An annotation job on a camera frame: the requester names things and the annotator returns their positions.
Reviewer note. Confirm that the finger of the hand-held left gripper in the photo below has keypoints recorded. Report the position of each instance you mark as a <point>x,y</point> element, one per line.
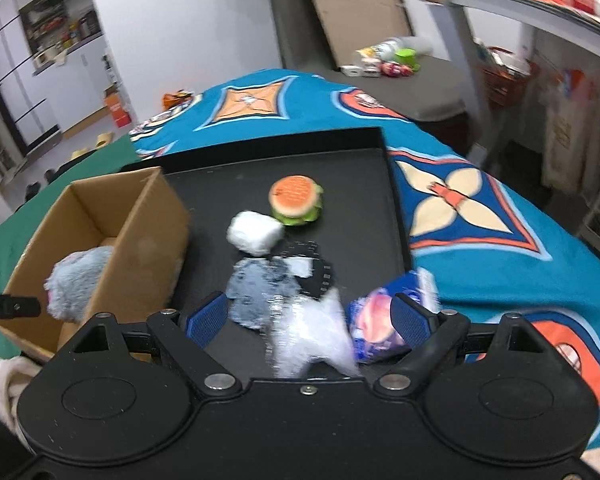
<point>10,305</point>

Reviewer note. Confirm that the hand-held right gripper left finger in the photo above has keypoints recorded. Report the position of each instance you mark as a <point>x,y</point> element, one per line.
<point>207,317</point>

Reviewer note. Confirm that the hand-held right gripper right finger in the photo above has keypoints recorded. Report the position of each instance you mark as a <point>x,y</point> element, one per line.
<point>409,320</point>

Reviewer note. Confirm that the blue white carton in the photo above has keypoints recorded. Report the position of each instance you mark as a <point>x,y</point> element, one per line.
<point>374,320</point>

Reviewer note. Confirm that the blue denim cloth piece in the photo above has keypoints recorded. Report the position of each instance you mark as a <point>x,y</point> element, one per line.
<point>260,290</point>

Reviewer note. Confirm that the grey plush toy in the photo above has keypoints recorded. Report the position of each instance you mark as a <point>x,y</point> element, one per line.
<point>75,280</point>

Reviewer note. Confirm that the black lace cloth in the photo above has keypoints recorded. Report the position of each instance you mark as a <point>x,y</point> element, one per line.
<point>324,276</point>

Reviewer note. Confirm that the white soft ball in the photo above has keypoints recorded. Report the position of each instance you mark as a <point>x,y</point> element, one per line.
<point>255,232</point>

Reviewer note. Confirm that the clear plastic bag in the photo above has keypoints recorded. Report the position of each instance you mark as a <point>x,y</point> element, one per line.
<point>310,335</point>

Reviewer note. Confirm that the brown cardboard box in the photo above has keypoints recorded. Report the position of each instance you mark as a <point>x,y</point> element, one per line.
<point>145,220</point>

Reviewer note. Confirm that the plush burger toy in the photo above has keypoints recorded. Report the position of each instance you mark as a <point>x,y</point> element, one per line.
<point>295,197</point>

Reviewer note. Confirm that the white blanket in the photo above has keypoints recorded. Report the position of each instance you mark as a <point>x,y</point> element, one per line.
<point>0,385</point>

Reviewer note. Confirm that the black shoe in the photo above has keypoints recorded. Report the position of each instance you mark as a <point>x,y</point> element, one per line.
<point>32,190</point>

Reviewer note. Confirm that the yellow slipper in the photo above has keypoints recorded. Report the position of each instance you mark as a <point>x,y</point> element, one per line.
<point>82,153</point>
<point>104,140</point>

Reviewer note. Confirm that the orange bag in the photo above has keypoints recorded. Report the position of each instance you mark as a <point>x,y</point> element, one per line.
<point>176,99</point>

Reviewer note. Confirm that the orange box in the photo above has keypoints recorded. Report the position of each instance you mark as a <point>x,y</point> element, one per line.
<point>119,112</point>

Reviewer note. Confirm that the white cabinet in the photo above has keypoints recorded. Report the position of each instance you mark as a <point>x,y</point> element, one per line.
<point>80,90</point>

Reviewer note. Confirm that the grey bench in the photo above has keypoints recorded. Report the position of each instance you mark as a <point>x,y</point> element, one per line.
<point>429,90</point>

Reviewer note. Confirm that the blue printed blanket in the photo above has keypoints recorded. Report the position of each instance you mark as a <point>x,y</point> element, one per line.
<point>320,105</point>

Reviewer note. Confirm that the black framed white door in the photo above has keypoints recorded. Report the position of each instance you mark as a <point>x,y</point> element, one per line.
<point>15,60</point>

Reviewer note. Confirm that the red toy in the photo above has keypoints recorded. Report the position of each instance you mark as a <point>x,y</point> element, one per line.
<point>393,69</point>

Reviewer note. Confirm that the small white box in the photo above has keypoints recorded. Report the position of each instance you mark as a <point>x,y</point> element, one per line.
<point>352,70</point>

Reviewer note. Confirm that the orange basket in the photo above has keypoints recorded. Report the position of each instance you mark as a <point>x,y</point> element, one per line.
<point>509,82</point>

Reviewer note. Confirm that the green cup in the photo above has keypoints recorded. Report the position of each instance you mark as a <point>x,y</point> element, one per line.
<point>405,59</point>

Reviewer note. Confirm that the clear plastic bottle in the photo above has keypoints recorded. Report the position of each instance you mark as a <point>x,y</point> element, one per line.
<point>397,46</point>

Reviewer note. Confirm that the brown cardboard sheet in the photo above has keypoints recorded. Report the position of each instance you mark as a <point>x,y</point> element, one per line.
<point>355,10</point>

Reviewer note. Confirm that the dark grey board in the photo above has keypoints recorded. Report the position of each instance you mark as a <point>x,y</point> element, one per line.
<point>290,10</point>

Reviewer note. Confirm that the grey metal table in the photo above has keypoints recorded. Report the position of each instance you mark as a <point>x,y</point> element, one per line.
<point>504,2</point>

